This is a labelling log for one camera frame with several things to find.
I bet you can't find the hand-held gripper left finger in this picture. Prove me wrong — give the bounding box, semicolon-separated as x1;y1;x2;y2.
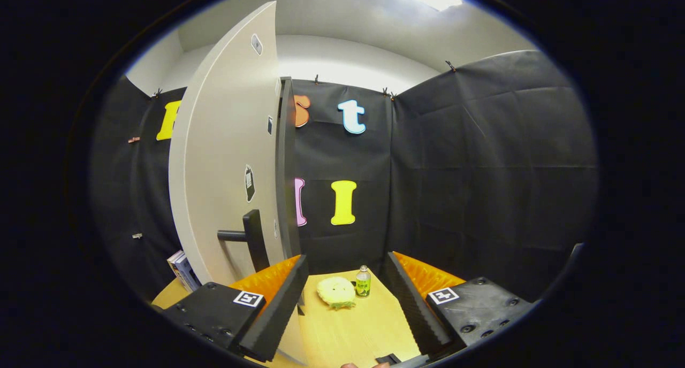
161;255;309;362

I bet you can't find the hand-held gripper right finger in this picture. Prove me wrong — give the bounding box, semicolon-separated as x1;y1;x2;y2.
386;251;536;358

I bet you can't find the black door handle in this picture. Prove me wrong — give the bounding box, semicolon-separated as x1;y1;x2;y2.
217;209;271;272

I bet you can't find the beige shoe cabinet door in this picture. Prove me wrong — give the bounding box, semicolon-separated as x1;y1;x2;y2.
169;1;310;366

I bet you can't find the green label drink bottle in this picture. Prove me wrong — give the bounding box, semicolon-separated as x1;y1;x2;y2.
355;265;371;298

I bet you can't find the pale yellow cabbage half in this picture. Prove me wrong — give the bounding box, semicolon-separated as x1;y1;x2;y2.
316;276;357;310

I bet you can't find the blue cover book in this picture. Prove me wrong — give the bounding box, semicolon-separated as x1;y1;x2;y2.
174;253;201;293

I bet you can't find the white cover book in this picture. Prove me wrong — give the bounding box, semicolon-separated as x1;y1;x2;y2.
167;250;187;283

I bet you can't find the black backdrop cloth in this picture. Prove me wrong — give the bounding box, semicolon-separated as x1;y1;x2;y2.
91;50;599;304

